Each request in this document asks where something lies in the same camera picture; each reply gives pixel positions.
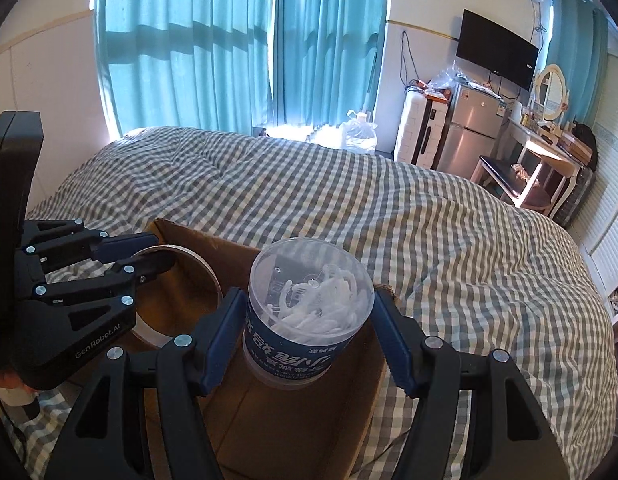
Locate tape roll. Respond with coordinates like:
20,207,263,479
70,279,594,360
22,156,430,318
132,244,222,348

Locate clear floss pick jar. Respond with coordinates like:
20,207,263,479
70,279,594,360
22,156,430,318
243,238,374,390

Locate checkered bed quilt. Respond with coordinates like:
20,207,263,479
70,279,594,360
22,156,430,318
31,127,618,479

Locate brown cardboard box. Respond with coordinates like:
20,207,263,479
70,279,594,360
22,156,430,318
138,219,385,480

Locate black cushioned stool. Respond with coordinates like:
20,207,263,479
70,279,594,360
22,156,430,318
470,156,552,214

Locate teal window curtain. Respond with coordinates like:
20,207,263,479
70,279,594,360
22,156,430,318
91,0,387,136

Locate white vanity table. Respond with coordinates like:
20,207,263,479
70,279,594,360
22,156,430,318
496,119,582,219

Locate clear water jug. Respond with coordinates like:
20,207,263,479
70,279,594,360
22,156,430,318
339,110,377,154

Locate black bag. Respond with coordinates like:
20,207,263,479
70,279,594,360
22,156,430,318
572,122,599,172

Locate silver refrigerator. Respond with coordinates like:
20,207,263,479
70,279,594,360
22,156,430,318
434,82,506,179

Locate white suitcase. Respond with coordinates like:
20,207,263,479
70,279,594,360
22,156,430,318
393,86,448,169

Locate oval vanity mirror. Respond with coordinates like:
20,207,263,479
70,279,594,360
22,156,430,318
530,64,570,122

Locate teal side curtain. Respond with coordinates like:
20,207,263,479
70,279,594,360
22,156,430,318
547,0,609,127

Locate black wall television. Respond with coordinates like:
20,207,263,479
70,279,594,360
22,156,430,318
457,10,539,90

